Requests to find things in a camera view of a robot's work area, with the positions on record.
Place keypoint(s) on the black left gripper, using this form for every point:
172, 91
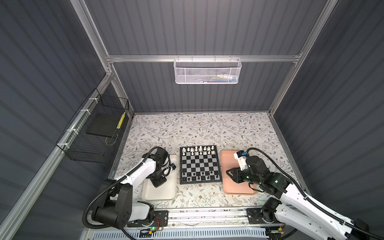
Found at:
157, 183

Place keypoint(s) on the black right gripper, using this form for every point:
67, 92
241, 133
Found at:
235, 174

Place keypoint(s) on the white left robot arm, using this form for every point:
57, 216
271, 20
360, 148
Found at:
114, 206

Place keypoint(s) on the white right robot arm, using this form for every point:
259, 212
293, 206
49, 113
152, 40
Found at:
291, 206

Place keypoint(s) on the black white chess board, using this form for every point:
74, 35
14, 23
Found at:
199, 164

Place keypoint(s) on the white plastic tray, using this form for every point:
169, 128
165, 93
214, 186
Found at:
166, 191

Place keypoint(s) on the pink plastic tray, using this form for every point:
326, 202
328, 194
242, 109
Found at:
228, 162

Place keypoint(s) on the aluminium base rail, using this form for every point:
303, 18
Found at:
207, 216

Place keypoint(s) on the white vented cable duct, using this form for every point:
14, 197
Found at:
202, 233

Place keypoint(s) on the black wire side basket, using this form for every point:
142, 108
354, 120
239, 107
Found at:
97, 131

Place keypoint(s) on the white wire wall basket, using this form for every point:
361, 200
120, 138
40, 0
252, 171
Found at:
207, 71

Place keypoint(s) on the aluminium horizontal wall rail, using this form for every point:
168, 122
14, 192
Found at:
196, 58

